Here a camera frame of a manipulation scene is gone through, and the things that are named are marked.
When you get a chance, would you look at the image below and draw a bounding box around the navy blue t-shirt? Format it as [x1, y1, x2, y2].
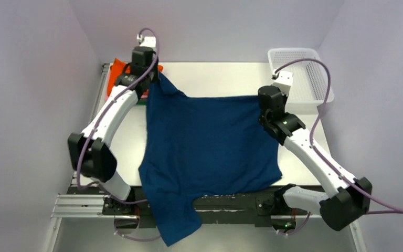
[139, 74, 282, 246]

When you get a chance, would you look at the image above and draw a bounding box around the aluminium table frame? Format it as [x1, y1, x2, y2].
[47, 62, 366, 251]

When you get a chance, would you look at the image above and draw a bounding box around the orange folded t-shirt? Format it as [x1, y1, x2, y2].
[107, 58, 164, 97]

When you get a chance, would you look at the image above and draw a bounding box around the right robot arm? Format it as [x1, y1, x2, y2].
[258, 86, 373, 231]

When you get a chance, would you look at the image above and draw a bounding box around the white plastic basket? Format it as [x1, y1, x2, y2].
[268, 48, 327, 108]

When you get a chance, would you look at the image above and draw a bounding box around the green folded t-shirt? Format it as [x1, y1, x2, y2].
[137, 98, 147, 106]

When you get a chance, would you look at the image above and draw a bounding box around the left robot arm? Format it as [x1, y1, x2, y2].
[67, 46, 160, 215]

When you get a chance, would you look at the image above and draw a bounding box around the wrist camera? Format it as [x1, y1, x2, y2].
[272, 69, 294, 97]
[136, 34, 157, 50]

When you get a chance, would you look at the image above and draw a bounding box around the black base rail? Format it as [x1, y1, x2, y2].
[66, 185, 338, 229]

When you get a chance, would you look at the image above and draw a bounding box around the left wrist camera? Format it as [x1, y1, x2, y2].
[136, 34, 157, 50]

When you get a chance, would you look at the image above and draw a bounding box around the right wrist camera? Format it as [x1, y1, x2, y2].
[272, 69, 294, 97]

